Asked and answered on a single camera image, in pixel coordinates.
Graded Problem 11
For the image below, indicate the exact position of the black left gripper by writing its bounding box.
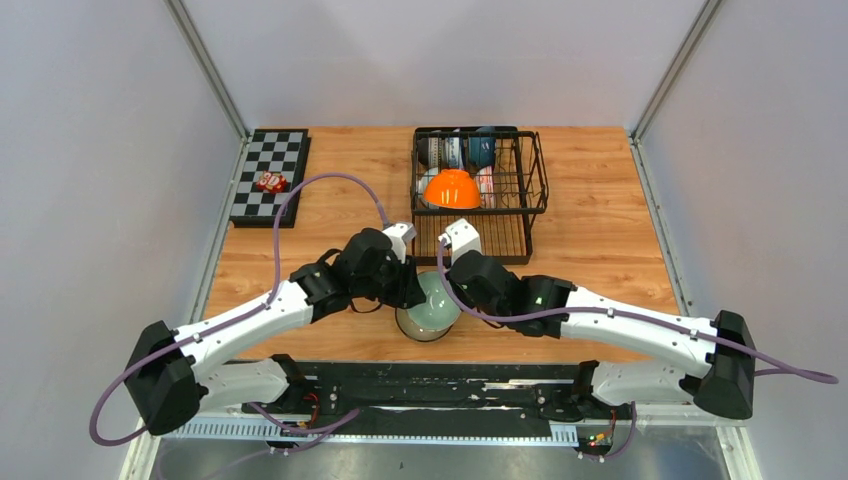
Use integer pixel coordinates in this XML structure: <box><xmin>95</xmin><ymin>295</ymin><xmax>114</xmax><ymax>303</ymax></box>
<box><xmin>353</xmin><ymin>251</ymin><xmax>427</xmax><ymax>309</ymax></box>

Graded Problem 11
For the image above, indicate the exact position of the celadon green bowl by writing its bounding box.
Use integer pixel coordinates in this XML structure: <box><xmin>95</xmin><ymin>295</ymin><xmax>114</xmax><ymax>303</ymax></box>
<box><xmin>403</xmin><ymin>271</ymin><xmax>460</xmax><ymax>328</ymax></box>

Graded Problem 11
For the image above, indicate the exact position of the white orange bowl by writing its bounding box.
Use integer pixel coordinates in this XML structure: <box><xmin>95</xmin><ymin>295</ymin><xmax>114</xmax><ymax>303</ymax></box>
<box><xmin>422</xmin><ymin>169</ymin><xmax>482</xmax><ymax>210</ymax></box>

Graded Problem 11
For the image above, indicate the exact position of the orange floral pattern bowl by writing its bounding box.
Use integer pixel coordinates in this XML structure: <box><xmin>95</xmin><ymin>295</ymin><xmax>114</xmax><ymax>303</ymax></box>
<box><xmin>475</xmin><ymin>166</ymin><xmax>497</xmax><ymax>209</ymax></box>

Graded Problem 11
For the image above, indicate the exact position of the black wire dish rack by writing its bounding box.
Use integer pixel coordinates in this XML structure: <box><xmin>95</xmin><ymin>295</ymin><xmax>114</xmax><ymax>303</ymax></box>
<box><xmin>409</xmin><ymin>125</ymin><xmax>549</xmax><ymax>266</ymax></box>

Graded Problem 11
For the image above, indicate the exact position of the teal dashed pattern bowl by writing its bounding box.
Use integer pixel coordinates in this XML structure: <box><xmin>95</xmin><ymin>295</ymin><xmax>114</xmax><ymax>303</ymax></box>
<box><xmin>416</xmin><ymin>167</ymin><xmax>439</xmax><ymax>209</ymax></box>

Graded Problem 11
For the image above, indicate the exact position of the beige interior bowl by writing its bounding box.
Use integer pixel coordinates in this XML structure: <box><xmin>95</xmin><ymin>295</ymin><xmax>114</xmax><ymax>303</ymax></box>
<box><xmin>415</xmin><ymin>130</ymin><xmax>442</xmax><ymax>168</ymax></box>

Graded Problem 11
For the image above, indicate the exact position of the white blue striped bowl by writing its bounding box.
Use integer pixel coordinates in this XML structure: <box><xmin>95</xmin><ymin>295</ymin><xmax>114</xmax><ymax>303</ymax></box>
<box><xmin>442</xmin><ymin>128</ymin><xmax>465</xmax><ymax>170</ymax></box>

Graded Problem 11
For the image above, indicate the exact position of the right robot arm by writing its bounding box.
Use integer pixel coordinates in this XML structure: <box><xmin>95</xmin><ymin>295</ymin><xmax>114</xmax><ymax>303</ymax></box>
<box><xmin>447</xmin><ymin>251</ymin><xmax>755</xmax><ymax>420</ymax></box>

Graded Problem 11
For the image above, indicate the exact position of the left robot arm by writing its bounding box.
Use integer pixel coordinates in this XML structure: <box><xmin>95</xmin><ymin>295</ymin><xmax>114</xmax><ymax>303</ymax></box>
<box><xmin>124</xmin><ymin>222</ymin><xmax>425</xmax><ymax>435</ymax></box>

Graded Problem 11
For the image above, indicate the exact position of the red owl toy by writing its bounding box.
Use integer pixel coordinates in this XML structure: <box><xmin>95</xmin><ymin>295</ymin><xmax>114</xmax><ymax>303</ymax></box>
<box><xmin>255</xmin><ymin>171</ymin><xmax>289</xmax><ymax>194</ymax></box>

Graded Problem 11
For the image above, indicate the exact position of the black white chessboard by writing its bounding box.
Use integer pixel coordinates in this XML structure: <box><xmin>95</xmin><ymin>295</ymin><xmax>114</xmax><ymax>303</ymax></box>
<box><xmin>230</xmin><ymin>128</ymin><xmax>311</xmax><ymax>228</ymax></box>

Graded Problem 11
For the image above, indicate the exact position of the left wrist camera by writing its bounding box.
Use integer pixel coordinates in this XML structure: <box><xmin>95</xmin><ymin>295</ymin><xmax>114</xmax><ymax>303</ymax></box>
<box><xmin>382</xmin><ymin>222</ymin><xmax>417</xmax><ymax>264</ymax></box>

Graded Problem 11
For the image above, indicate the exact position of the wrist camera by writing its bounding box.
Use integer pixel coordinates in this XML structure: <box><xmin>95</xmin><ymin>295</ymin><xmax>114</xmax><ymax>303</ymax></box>
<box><xmin>438</xmin><ymin>218</ymin><xmax>483</xmax><ymax>263</ymax></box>
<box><xmin>382</xmin><ymin>222</ymin><xmax>417</xmax><ymax>264</ymax></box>

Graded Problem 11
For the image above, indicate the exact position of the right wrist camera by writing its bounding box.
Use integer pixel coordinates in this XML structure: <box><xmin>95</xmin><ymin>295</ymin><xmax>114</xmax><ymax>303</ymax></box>
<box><xmin>438</xmin><ymin>218</ymin><xmax>483</xmax><ymax>263</ymax></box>

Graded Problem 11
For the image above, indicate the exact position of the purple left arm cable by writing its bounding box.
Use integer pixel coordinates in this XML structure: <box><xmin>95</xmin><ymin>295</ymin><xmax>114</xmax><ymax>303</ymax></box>
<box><xmin>89</xmin><ymin>173</ymin><xmax>392</xmax><ymax>458</ymax></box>

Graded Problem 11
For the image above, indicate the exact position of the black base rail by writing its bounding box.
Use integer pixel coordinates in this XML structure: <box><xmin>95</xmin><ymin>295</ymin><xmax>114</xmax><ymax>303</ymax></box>
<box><xmin>172</xmin><ymin>360</ymin><xmax>664</xmax><ymax>448</ymax></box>

